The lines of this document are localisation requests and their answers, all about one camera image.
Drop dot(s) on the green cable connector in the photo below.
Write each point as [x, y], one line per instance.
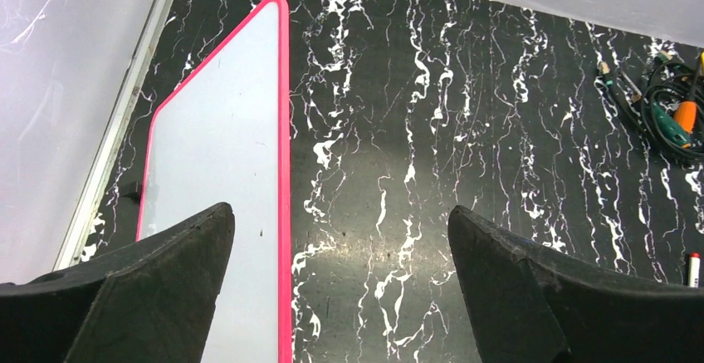
[670, 128]

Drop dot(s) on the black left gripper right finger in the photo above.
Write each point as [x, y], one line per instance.
[530, 303]

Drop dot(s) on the pink framed whiteboard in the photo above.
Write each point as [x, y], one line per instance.
[223, 135]

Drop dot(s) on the white red whiteboard marker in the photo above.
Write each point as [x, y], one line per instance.
[693, 270]

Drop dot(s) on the aluminium table edge rail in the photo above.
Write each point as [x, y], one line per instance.
[91, 195]

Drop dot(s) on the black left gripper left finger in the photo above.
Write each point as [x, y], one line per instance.
[150, 301]

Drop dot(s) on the orange cable connector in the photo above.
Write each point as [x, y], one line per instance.
[686, 115]

